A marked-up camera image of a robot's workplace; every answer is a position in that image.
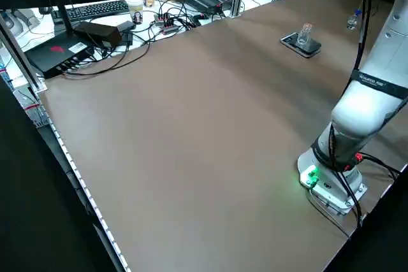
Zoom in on long black looped cable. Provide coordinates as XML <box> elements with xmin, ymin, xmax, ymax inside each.
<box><xmin>62</xmin><ymin>41</ymin><xmax>151</xmax><ymax>77</ymax></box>

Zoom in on black box red logo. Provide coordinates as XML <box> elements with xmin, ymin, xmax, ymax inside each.
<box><xmin>24</xmin><ymin>34</ymin><xmax>97</xmax><ymax>80</ymax></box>

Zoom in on grey USB hub red plugs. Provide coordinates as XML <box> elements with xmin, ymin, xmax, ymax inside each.
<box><xmin>153</xmin><ymin>11</ymin><xmax>180</xmax><ymax>36</ymax></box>

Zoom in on black power adapter brick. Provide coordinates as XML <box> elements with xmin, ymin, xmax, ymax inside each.
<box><xmin>73</xmin><ymin>20</ymin><xmax>123</xmax><ymax>50</ymax></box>

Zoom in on small black adapter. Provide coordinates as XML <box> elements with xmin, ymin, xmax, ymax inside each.
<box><xmin>118</xmin><ymin>29</ymin><xmax>135</xmax><ymax>47</ymax></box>

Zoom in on black monitor stand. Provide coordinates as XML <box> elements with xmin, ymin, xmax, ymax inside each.
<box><xmin>33</xmin><ymin>0</ymin><xmax>77</xmax><ymax>36</ymax></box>

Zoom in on silver electronic balance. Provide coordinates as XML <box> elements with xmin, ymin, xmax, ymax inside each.
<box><xmin>280</xmin><ymin>32</ymin><xmax>323</xmax><ymax>60</ymax></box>

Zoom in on clear dropper bottle blue cap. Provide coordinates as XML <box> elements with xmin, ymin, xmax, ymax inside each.
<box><xmin>346</xmin><ymin>9</ymin><xmax>363</xmax><ymax>31</ymax></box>

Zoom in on white printed bottle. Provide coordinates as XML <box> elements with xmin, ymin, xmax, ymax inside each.
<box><xmin>127</xmin><ymin>0</ymin><xmax>144</xmax><ymax>26</ymax></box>

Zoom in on black keyboard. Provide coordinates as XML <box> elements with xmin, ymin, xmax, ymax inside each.
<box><xmin>50</xmin><ymin>0</ymin><xmax>131</xmax><ymax>25</ymax></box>

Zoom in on aluminium corner frame post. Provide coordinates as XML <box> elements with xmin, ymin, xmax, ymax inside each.
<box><xmin>0</xmin><ymin>13</ymin><xmax>48</xmax><ymax>94</ymax></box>

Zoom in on black arm base cable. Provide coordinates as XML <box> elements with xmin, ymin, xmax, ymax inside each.
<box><xmin>356</xmin><ymin>153</ymin><xmax>401</xmax><ymax>181</ymax></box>
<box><xmin>307</xmin><ymin>169</ymin><xmax>363</xmax><ymax>241</ymax></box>

